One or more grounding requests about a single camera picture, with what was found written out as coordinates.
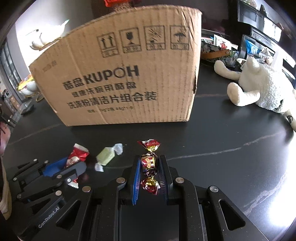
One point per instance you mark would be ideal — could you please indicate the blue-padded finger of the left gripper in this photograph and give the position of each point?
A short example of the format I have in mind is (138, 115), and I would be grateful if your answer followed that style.
(55, 167)

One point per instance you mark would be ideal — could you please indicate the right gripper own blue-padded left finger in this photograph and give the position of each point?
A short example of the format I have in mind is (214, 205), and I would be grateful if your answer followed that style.
(94, 214)

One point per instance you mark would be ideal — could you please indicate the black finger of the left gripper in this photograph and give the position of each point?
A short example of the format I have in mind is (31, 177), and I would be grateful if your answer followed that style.
(70, 173)

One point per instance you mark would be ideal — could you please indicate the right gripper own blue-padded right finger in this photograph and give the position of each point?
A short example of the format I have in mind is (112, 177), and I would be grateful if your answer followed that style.
(204, 213)

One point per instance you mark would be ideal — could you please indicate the red white KitKat wrapper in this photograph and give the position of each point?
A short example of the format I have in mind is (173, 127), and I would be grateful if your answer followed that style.
(77, 159)

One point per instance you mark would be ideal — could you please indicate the pale green candy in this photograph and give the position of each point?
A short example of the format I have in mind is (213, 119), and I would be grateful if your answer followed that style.
(106, 155)

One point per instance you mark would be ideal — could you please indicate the red gold candy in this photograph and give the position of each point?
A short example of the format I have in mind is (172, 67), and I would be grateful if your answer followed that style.
(150, 166)

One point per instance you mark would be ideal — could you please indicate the brown cardboard box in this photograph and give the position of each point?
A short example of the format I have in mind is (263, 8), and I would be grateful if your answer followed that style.
(139, 65)

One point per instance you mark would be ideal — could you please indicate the white plush sheep toy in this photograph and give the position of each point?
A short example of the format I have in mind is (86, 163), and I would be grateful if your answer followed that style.
(266, 85)

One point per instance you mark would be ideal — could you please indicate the patterned storage basket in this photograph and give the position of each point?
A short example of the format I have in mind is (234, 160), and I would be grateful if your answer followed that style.
(216, 46)

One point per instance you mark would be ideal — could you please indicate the blue snack bag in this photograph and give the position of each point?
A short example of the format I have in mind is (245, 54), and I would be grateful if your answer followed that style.
(253, 49)

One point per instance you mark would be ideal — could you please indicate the red heart balloon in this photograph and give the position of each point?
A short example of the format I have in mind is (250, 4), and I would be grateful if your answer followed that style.
(111, 3)

